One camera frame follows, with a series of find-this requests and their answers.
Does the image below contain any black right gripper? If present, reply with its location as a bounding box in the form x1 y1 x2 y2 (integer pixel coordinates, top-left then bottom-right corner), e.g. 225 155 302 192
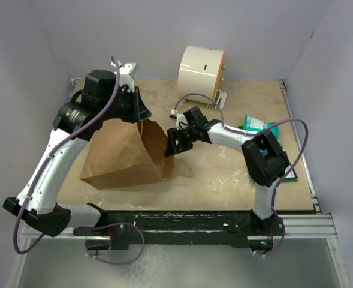
165 126 198 157

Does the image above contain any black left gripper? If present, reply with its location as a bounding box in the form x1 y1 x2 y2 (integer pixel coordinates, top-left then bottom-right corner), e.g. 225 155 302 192
100 85 151 124

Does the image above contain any brown paper bag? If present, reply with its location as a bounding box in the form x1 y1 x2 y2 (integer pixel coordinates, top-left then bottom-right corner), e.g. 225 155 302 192
79 118 194 190

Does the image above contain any teal candy bag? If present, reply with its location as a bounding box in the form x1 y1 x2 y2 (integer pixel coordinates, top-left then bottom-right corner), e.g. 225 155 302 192
243 115 266 128

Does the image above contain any blue snack bag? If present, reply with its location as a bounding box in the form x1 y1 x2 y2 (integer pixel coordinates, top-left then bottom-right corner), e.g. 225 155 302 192
282 169 298 182

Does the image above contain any green white snack bag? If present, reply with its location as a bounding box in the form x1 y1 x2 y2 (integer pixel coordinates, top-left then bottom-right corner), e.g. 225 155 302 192
238 122 285 150

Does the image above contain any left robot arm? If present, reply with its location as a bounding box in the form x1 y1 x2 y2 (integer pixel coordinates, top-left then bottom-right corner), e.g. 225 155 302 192
3 63 151 237

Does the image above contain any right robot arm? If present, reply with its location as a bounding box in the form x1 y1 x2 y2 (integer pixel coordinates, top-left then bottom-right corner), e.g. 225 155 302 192
165 106 290 235

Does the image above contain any white cylindrical device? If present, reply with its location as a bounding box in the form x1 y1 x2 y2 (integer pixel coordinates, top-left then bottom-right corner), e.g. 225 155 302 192
177 46 227 109

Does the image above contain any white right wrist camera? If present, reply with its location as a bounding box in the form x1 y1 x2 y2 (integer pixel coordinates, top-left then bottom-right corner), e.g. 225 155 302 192
170 109 189 130

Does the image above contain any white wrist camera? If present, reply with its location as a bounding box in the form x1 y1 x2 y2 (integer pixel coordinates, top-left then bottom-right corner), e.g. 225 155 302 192
111 61 140 91
170 109 189 130

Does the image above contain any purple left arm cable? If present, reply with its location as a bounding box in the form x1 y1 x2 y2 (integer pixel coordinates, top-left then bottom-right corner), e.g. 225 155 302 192
13 54 122 256

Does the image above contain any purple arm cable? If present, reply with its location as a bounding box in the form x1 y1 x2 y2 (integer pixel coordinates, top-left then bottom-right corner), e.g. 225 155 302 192
171 93 310 211
13 54 122 256

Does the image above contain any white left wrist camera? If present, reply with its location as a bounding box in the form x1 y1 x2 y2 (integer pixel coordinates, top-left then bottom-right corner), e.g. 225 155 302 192
111 61 140 91

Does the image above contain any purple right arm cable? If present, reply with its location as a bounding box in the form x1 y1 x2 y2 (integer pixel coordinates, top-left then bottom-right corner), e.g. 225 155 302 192
171 93 310 211

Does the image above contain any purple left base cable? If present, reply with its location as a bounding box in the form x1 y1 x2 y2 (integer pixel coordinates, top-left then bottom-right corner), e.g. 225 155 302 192
85 221 146 266

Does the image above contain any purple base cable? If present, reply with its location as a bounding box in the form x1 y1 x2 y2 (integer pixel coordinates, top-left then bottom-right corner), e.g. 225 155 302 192
85 221 146 266
252 215 286 258

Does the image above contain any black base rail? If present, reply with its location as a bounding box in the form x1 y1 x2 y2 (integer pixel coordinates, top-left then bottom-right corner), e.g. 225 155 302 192
74 210 285 251

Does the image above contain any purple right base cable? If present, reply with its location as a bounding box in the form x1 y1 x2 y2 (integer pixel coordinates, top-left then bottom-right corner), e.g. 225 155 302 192
252 215 286 258

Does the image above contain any aluminium table frame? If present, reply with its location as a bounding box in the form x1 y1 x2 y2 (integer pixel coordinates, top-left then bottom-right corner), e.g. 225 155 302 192
278 80 351 287

